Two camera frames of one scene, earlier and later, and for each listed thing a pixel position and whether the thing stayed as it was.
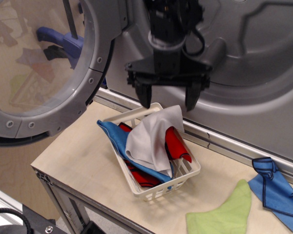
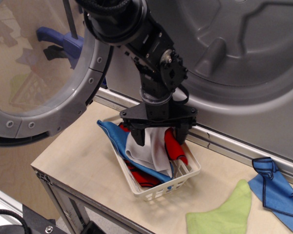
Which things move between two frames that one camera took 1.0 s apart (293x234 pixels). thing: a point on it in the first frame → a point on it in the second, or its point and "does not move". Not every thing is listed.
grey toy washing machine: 255,48 does not move
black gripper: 168,66 → 156,113
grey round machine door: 50,60 does not move
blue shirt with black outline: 275,191 does not move
